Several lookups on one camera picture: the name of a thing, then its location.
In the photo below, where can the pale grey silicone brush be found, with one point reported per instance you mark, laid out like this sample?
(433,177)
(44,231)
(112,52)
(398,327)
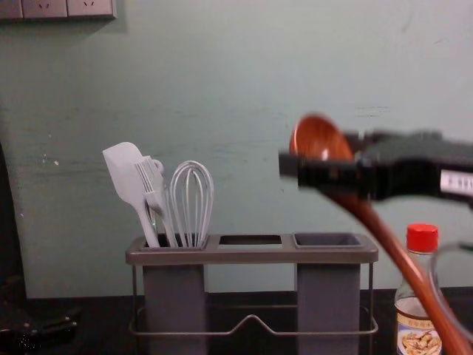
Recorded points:
(144,177)

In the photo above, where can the pale grey whisk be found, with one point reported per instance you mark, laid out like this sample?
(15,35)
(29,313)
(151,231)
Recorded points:
(192,207)

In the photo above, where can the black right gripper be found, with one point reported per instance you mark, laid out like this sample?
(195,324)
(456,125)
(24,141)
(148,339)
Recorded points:
(406,170)

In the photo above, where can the grey wall socket panel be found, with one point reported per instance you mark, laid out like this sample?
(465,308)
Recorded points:
(55,8)

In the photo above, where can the grey plastic rack bin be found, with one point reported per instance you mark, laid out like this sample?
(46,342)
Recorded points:
(173,296)
(329,296)

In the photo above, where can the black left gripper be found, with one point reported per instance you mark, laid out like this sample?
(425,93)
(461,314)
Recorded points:
(15,318)

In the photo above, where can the grey kitchen tongs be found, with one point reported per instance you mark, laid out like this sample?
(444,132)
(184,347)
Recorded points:
(159,201)

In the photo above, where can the pale grey silicone spatula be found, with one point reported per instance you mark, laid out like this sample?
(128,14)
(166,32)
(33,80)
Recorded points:
(122,166)

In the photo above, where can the brown wooden spoon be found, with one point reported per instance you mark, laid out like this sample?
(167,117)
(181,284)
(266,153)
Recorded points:
(318,137)

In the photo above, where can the sauce bottle with red cap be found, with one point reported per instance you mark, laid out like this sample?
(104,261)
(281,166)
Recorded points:
(412,314)

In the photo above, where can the dark grey utensil rack frame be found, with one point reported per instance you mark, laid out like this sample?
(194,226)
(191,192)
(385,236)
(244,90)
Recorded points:
(251,255)

